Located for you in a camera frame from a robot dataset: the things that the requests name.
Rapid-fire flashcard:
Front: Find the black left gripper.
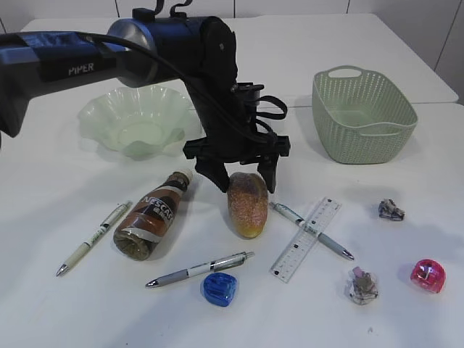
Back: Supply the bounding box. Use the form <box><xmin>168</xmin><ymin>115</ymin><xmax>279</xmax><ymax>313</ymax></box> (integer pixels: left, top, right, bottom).
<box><xmin>183</xmin><ymin>78</ymin><xmax>290</xmax><ymax>194</ymax></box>

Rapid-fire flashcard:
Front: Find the sugared bread roll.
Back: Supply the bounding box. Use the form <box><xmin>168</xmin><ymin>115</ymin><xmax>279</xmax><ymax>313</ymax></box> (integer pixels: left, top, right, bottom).
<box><xmin>227</xmin><ymin>172</ymin><xmax>268</xmax><ymax>239</ymax></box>

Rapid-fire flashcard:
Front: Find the brown Nescafe coffee bottle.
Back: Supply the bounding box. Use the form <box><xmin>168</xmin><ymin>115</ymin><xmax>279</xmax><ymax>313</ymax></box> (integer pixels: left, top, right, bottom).
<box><xmin>113</xmin><ymin>168</ymin><xmax>193</xmax><ymax>261</ymax></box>

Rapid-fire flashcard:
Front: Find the paper ball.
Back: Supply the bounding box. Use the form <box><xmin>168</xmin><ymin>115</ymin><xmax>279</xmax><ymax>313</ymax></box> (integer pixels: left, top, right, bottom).
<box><xmin>344</xmin><ymin>266</ymin><xmax>379</xmax><ymax>305</ymax></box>
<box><xmin>378</xmin><ymin>199</ymin><xmax>405</xmax><ymax>221</ymax></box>

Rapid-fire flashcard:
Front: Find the pink pencil sharpener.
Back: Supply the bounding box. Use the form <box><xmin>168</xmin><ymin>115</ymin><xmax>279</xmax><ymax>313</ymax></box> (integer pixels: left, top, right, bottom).
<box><xmin>410</xmin><ymin>259</ymin><xmax>447</xmax><ymax>294</ymax></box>

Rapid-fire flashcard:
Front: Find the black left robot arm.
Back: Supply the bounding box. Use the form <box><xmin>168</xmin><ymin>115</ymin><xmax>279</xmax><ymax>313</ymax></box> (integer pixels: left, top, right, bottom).
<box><xmin>1</xmin><ymin>4</ymin><xmax>291</xmax><ymax>192</ymax></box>

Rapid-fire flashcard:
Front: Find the grey pen under ruler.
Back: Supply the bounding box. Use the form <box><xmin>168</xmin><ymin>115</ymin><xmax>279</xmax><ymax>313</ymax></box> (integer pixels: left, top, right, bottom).
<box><xmin>270</xmin><ymin>199</ymin><xmax>355</xmax><ymax>260</ymax></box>

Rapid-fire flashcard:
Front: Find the grey white centre pen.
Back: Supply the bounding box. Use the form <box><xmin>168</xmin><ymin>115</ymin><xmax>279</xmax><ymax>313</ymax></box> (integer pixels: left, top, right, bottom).
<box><xmin>145</xmin><ymin>252</ymin><xmax>255</xmax><ymax>289</ymax></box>

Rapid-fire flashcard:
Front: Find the blue pencil sharpener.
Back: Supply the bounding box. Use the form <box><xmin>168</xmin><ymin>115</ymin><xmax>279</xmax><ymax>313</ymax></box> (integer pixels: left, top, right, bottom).
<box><xmin>202</xmin><ymin>272</ymin><xmax>238</xmax><ymax>307</ymax></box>

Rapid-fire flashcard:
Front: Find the green plastic woven basket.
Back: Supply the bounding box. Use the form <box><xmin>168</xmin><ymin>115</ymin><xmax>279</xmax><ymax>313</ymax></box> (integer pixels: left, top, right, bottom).
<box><xmin>312</xmin><ymin>65</ymin><xmax>418</xmax><ymax>165</ymax></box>

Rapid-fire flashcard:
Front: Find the beige pen on left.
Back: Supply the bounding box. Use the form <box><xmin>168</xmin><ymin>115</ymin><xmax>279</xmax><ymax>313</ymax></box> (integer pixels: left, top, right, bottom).
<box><xmin>55</xmin><ymin>201</ymin><xmax>132</xmax><ymax>277</ymax></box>

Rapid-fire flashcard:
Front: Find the clear plastic ruler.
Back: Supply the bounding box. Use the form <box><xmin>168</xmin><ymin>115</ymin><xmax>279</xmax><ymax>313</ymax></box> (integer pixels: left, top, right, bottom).
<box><xmin>270</xmin><ymin>198</ymin><xmax>329</xmax><ymax>283</ymax></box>

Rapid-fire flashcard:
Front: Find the green wavy glass bowl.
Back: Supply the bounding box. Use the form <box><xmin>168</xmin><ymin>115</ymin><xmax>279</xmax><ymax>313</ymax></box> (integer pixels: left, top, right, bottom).
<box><xmin>78</xmin><ymin>85</ymin><xmax>204</xmax><ymax>160</ymax></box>

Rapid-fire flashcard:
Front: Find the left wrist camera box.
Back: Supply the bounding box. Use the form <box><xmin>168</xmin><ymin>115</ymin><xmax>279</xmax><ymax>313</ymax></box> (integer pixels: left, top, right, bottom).
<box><xmin>231</xmin><ymin>82</ymin><xmax>265</xmax><ymax>107</ymax></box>

